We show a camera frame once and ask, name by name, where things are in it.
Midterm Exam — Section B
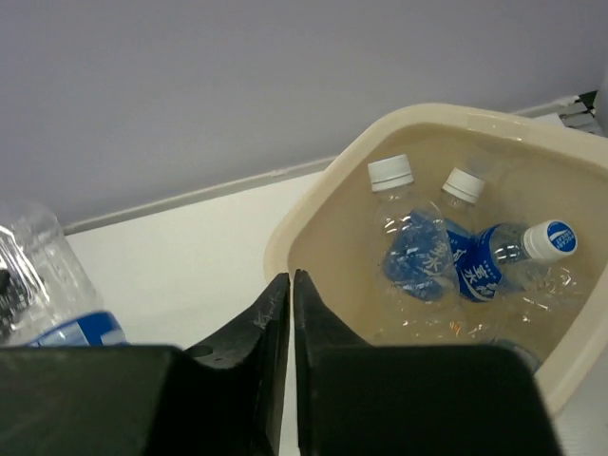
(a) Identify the aluminium table rail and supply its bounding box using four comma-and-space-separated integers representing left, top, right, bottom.
65, 90, 598, 236

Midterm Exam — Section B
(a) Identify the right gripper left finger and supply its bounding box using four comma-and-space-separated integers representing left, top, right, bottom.
1, 273, 290, 455

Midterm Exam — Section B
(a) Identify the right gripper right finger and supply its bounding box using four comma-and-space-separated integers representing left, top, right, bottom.
293, 270, 561, 455

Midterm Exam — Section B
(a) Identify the blue label bottle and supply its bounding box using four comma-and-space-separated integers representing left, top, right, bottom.
1, 201, 127, 348
368, 154, 465, 339
439, 166, 486, 267
457, 219, 579, 303

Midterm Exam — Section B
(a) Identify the clear unlabelled bottle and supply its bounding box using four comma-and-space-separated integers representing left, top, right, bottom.
493, 337, 542, 373

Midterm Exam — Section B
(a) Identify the blue label bottle front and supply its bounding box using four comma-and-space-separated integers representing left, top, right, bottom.
457, 219, 579, 303

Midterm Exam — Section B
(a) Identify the beige plastic bin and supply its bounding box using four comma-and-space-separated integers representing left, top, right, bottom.
264, 104, 607, 412

